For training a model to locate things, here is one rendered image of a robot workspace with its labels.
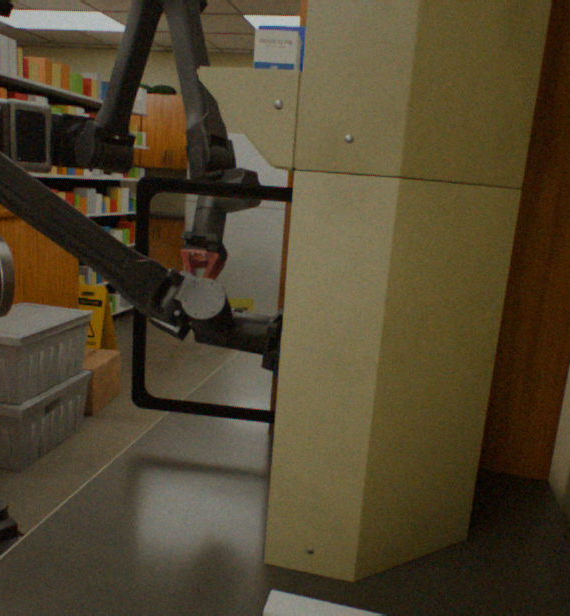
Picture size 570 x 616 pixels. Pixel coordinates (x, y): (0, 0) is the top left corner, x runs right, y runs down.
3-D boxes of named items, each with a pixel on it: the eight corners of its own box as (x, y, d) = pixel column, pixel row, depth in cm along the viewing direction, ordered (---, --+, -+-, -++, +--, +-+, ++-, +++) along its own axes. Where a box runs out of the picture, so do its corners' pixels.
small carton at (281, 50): (297, 92, 75) (301, 41, 74) (293, 85, 70) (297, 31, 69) (259, 89, 76) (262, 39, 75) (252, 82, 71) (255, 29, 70)
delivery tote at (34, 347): (94, 370, 318) (95, 310, 311) (21, 409, 260) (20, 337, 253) (25, 359, 326) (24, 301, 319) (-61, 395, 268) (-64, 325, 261)
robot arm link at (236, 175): (224, 158, 112) (188, 149, 106) (268, 144, 105) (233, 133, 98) (226, 220, 112) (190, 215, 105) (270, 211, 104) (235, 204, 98)
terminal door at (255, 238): (303, 427, 101) (324, 189, 93) (130, 407, 104) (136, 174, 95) (303, 425, 102) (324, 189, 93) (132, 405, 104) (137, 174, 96)
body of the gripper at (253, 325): (293, 308, 86) (245, 299, 87) (281, 324, 76) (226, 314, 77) (287, 351, 88) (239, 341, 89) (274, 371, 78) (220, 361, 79)
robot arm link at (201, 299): (183, 277, 88) (151, 324, 86) (164, 239, 78) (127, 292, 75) (251, 311, 86) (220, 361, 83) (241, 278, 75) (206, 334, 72)
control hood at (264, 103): (336, 177, 93) (342, 111, 91) (293, 170, 62) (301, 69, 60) (266, 172, 96) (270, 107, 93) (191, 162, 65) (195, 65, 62)
